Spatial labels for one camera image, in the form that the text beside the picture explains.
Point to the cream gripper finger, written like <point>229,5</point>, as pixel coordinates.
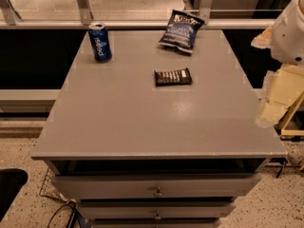
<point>279,91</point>

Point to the blue pepsi can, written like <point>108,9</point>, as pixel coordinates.
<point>98,36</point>

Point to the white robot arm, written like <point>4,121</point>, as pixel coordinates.
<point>285,39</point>

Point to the yellow wooden stand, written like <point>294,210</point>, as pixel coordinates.
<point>292,124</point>

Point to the black chocolate bar pack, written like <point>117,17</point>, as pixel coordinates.
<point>177,77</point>

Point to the dark blue chip bag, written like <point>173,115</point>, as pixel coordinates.
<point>181,31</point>

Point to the grey drawer cabinet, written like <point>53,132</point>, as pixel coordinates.
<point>111,120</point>

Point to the top grey drawer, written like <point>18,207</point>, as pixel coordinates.
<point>144,186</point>

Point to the grey drawer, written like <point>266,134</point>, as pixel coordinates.
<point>147,210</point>
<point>144,186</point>

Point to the metal drawer knob upper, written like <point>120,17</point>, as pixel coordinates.
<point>158,193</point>

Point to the metal drawer knob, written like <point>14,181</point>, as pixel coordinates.
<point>157,216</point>
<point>158,193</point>

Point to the metal drawer knob lower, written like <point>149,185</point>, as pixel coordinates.
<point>157,216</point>

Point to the black object at left edge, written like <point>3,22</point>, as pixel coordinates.
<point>11,181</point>

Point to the wire mesh basket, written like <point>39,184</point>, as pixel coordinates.
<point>48,190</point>

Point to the metal railing frame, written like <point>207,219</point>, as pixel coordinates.
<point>135,14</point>

